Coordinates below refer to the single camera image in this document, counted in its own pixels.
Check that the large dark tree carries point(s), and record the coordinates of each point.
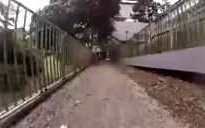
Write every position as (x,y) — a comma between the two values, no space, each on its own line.
(96,16)

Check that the metal fence on wall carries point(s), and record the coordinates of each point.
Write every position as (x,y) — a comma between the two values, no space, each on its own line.
(176,30)

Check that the pale building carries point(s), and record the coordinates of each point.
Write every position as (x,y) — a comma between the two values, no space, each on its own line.
(130,28)

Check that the grey concrete path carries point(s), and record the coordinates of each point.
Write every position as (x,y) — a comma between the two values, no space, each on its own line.
(100,96)

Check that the grey concrete wall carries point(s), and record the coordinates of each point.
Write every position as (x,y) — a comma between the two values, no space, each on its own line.
(176,60)

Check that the robot's own part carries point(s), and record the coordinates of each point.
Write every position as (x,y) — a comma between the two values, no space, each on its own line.
(63,126)

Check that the leaf-covered ground strip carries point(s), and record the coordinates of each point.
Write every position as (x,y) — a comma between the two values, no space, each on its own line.
(180,96)

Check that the metal bar fence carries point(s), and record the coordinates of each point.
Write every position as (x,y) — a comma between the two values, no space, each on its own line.
(46,56)

